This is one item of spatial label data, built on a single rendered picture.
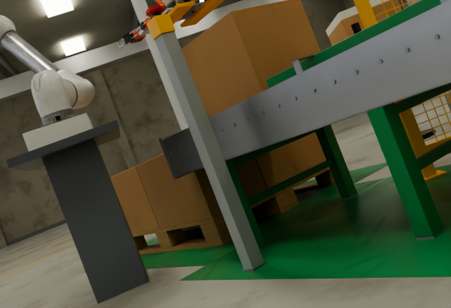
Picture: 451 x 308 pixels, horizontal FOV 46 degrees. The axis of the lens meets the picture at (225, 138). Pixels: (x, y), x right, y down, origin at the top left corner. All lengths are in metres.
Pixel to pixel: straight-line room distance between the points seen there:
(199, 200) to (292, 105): 1.08
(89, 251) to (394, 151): 1.51
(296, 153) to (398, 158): 1.55
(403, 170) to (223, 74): 0.95
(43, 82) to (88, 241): 0.78
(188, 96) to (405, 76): 0.80
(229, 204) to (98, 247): 0.83
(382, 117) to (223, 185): 0.66
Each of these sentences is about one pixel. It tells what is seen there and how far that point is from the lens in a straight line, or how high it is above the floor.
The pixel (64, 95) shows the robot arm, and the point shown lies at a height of 0.97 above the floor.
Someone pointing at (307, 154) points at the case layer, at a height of 0.24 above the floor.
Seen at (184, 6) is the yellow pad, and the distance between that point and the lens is 2.54.
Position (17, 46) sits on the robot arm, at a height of 1.35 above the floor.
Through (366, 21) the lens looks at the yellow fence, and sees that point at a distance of 2.47.
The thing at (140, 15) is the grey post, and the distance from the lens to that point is 6.54.
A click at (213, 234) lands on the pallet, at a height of 0.06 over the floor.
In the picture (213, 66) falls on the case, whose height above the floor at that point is 0.80.
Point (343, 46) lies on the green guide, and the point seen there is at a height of 0.62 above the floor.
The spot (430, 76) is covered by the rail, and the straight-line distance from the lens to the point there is 1.47.
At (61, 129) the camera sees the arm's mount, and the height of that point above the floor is 0.81.
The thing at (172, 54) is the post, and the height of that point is 0.85.
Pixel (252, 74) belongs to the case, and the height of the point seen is 0.68.
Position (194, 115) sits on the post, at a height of 0.61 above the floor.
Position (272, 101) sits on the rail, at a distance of 1.86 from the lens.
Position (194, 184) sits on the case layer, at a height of 0.33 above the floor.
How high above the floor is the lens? 0.47
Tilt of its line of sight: 1 degrees up
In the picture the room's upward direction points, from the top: 21 degrees counter-clockwise
